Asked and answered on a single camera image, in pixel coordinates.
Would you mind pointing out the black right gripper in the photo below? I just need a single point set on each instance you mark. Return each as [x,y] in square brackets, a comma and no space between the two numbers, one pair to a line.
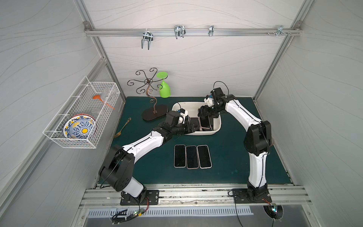
[204,112]

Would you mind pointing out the white wire wall basket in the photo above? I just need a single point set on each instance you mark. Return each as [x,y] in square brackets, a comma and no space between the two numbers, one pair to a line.
[81,102]

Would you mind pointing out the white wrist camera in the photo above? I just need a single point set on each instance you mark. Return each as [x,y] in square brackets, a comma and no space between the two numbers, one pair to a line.
[209,101]
[183,118]

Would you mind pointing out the small metal bracket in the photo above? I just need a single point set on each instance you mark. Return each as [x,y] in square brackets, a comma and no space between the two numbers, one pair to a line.
[211,30]

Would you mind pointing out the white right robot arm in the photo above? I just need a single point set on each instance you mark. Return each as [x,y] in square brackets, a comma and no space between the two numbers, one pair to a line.
[257,140]

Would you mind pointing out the aluminium top rail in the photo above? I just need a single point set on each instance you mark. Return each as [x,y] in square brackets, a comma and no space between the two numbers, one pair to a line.
[190,32]

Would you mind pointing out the cream case phone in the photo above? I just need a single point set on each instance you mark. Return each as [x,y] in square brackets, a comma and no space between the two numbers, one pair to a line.
[204,157]

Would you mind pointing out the left metal hook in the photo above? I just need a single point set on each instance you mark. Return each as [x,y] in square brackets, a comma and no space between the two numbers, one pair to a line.
[147,38]

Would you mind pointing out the brass spoon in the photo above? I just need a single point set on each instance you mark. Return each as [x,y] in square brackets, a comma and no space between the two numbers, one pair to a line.
[120,131]

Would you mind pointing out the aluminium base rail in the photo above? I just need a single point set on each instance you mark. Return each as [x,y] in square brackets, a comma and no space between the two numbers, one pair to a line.
[191,195]

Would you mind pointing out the orange plastic funnel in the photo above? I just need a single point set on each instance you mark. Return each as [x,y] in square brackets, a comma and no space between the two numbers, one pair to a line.
[98,97]

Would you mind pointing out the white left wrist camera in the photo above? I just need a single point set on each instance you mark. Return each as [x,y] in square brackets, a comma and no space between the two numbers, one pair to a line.
[183,118]

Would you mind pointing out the white vent strip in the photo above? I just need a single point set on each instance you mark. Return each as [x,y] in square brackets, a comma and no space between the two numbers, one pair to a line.
[215,211]

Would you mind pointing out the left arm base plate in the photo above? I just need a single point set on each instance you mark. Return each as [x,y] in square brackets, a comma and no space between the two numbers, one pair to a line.
[147,197]

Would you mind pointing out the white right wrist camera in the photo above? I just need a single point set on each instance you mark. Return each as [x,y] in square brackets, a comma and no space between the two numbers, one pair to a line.
[209,101]

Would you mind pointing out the middle metal hook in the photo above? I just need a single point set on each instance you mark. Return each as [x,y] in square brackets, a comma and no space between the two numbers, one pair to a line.
[179,31]

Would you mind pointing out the metal hook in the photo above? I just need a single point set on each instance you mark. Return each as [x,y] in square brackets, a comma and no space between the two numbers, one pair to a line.
[147,38]
[179,31]

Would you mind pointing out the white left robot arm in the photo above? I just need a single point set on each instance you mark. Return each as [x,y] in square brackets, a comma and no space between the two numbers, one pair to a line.
[118,166]

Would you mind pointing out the dark pink case phone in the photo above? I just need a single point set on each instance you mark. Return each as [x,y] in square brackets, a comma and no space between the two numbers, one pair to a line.
[205,123]

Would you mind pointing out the blue yellow patterned plate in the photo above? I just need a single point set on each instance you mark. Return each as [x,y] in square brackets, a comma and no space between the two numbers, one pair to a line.
[79,127]

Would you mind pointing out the mint green case phone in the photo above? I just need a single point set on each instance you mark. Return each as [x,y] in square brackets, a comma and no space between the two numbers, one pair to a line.
[180,156]

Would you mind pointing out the white plastic storage box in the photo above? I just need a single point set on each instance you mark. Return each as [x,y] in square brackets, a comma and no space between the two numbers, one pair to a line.
[192,109]

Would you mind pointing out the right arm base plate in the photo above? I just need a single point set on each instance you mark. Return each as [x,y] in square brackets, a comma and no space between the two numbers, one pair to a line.
[247,196]

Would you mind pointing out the right metal bracket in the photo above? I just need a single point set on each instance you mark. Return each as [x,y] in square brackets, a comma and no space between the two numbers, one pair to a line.
[279,32]

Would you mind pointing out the black metal cup stand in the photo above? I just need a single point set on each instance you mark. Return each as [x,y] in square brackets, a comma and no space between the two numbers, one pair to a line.
[149,84]

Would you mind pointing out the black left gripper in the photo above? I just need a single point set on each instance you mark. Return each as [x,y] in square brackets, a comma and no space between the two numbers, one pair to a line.
[190,125]

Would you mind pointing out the green plastic wine glass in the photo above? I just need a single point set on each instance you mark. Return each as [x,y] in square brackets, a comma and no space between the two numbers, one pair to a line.
[164,88]

